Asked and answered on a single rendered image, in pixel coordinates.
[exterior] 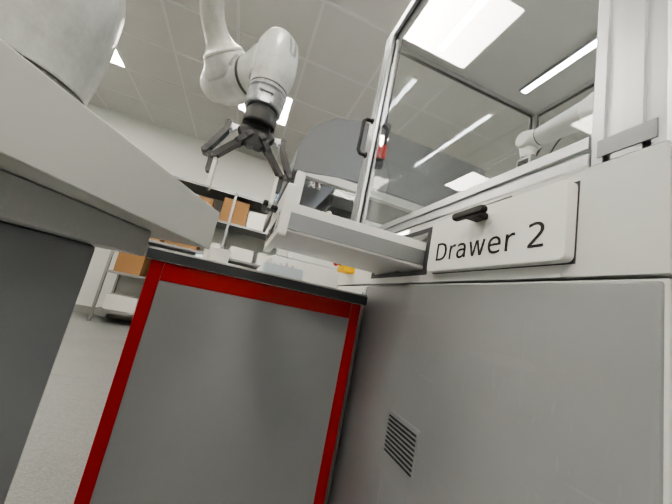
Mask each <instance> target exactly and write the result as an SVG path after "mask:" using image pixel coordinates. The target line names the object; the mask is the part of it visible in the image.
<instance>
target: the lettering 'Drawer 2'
mask: <svg viewBox="0 0 672 504"><path fill-rule="evenodd" d="M534 225H540V227H541V229H540V231H539V233H538V234H537V235H536V236H535V237H534V239H533V240H532V241H531V242H530V243H529V244H528V245H527V248H534V247H542V246H543V243H541V244H534V245H532V244H533V243H534V242H535V241H536V239H537V238H538V237H539V236H540V235H541V234H542V232H543V231H544V224H543V223H542V222H534V223H532V224H530V225H529V228H531V227H532V226H534ZM512 235H515V232H514V233H511V234H510V235H509V234H506V238H505V248H504V252H505V251H507V245H508V239H509V237H510V236H512ZM493 239H498V243H493V244H491V241H492V240H493ZM484 243H485V239H483V242H482V245H481V248H480V249H479V240H476V242H475V246H474V249H473V252H472V241H471V242H470V254H471V256H473V255H474V252H475V248H476V245H477V249H478V255H481V252H482V249H483V246H484ZM500 244H501V239H500V237H498V236H494V237H492V238H491V239H490V240H489V242H488V251H489V253H492V254H494V253H497V252H499V249H498V250H496V251H491V249H490V246H494V245H500ZM440 245H444V246H445V252H444V255H443V257H442V258H439V259H438V252H439V246H440ZM460 245H463V246H464V248H461V249H459V250H458V251H457V252H456V257H457V258H461V257H462V256H463V257H465V250H466V245H465V243H460V244H458V246H460ZM461 250H463V254H462V255H461V256H458V252H459V251H461ZM446 252H447V245H446V244H445V243H440V244H438V247H437V254H436V260H435V261H439V260H442V259H443V258H444V257H445V255H446Z"/></svg>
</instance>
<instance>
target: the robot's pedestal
mask: <svg viewBox="0 0 672 504"><path fill-rule="evenodd" d="M150 235H151V231H149V230H147V229H144V228H142V227H140V226H137V225H135V224H132V223H130V222H128V221H125V220H123V219H120V218H118V217H116V216H113V215H111V214H108V213H106V212H104V211H101V210H99V209H96V208H94V207H92V206H89V205H87V204H84V203H82V202H79V201H77V200H75V199H72V198H70V197H67V196H65V195H63V194H60V193H58V192H55V191H53V190H51V189H48V188H46V187H43V186H41V185H39V184H36V183H34V182H31V181H29V180H27V179H24V178H22V177H19V176H17V175H15V174H12V173H10V172H7V171H5V170H3V169H0V504H4V503H5V500H6V497H7V494H8V491H9V489H10V486H11V483H12V480H13V477H14V475H15V472H16V469H17V466H18V463H19V461H20V458H21V455H22V452H23V449H24V447H25V444H26V441H27V438H28V435H29V433H30V430H31V427H32V424H33V421H34V419H35V416H36V413H37V410H38V407H39V404H40V402H41V399H42V396H43V393H44V390H45V388H46V385H47V382H48V379H49V376H50V374H51V371H52V368H53V365H54V362H55V360H56V357H57V354H58V351H59V348H60V346H61V343H62V340H63V337H64V334H65V332H66V329H67V326H68V323H69V320H70V318H71V315H72V312H73V309H74V306H75V304H76V301H77V298H78V295H79V292H80V290H81V287H82V284H83V281H84V278H85V276H86V273H87V270H88V267H89V264H90V262H91V259H92V256H93V253H94V250H95V247H99V248H104V249H109V250H113V251H118V252H123V253H128V254H133V255H138V256H143V255H144V253H145V250H146V247H147V244H148V241H149V238H150Z"/></svg>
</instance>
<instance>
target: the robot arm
mask: <svg viewBox="0 0 672 504"><path fill-rule="evenodd" d="M199 1H200V14H201V21H202V26H203V31H204V36H205V40H206V51H205V54H204V56H203V58H204V69H203V70H202V73H201V77H200V85H201V89H202V91H203V93H204V94H205V96H206V97H207V98H208V99H209V100H211V101H212V102H214V103H216V104H219V105H224V106H234V105H241V104H244V106H245V108H246V110H245V113H244V117H243V120H242V123H241V124H240V125H237V124H235V123H233V122H232V120H231V119H227V120H226V123H225V125H224V127H222V128H221V129H220V130H219V131H218V132H217V133H216V134H215V135H214V136H213V137H212V138H210V139H209V140H208V141H207V142H206V143H205V144H204V145H203V146H202V147H201V151H202V154H203V155H204V156H206V157H208V159H207V163H206V166H205V171H206V173H209V175H208V178H207V181H206V185H205V187H206V190H207V191H210V188H211V185H212V181H213V178H214V175H215V171H216V168H217V164H218V158H220V157H222V156H224V155H225V154H227V153H229V152H231V151H233V150H234V149H236V148H240V147H241V146H243V145H244V146H245V147H246V148H247V149H251V150H254V151H256V152H263V154H264V156H265V157H266V158H267V160H268V162H269V164H270V166H271V168H272V170H273V172H274V174H275V176H276V177H275V179H274V183H273V187H272V191H271V195H270V199H269V204H268V208H271V206H272V203H273V199H274V195H275V194H279V193H280V191H281V187H282V183H283V182H285V181H287V182H290V180H291V178H292V173H291V169H290V165H289V161H288V156H287V152H286V148H285V147H286V139H285V138H282V139H277V138H275V137H274V132H275V128H276V125H277V121H279V120H280V116H281V114H282V111H283V110H284V106H285V103H286V98H287V96H288V94H289V93H290V91H291V89H292V86H293V84H294V80H295V77H296V72H297V65H298V45H297V43H296V42H295V40H294V38H293V37H292V36H291V34H290V33H289V32H288V31H286V30H285V29H283V28H280V27H272V28H270V29H269V30H267V31H266V32H265V33H264V34H263V35H262V36H261V37H260V39H259V41H258V43H256V44H255V45H254V46H253V47H252V48H251V49H250V50H249V51H247V52H246V53H245V52H244V51H243V49H242V47H241V46H239V45H238V44H236V43H235V42H234V41H233V40H232V38H231V37H230V35H229V32H228V30H227V27H226V23H225V17H224V0H199ZM125 12H126V4H125V0H0V39H1V40H3V41H4V42H5V43H6V44H8V45H9V46H10V47H11V48H13V49H14V50H15V51H16V52H18V53H19V54H20V55H22V56H23V57H24V58H25V59H27V60H28V61H29V62H30V63H32V64H33V65H34V66H35V67H37V68H38V69H39V70H40V71H42V72H43V73H44V74H45V75H47V76H48V77H49V78H50V79H52V80H53V81H54V82H56V83H57V84H58V85H59V86H61V87H62V88H63V89H64V90H66V91H67V92H68V93H69V94H71V95H72V96H73V97H74V98H76V99H77V100H78V101H79V102H81V103H82V104H83V105H84V106H86V107H87V105H88V103H89V101H90V99H91V97H92V96H93V94H94V93H95V91H96V90H97V88H98V86H99V84H100V82H101V80H102V78H103V76H104V74H105V73H106V70H107V68H108V66H109V64H110V62H111V59H112V57H113V54H114V52H115V49H116V47H117V44H118V42H119V39H120V36H121V33H122V29H123V26H124V22H125ZM234 131H238V134H239V135H238V136H237V137H235V138H234V139H233V140H231V141H229V142H227V143H225V144H224V145H222V146H220V147H218V148H216V149H214V148H215V147H216V146H217V145H218V144H219V143H220V142H222V141H223V140H224V139H225V138H226V137H227V136H228V135H229V133H233V132H234ZM273 144H275V145H276V147H277V149H279V155H280V159H281V163H282V167H283V172H284V175H283V173H282V171H281V169H280V167H279V165H278V163H277V161H276V159H275V157H274V155H273V153H272V150H271V148H270V146H271V145H273ZM213 149H214V150H213Z"/></svg>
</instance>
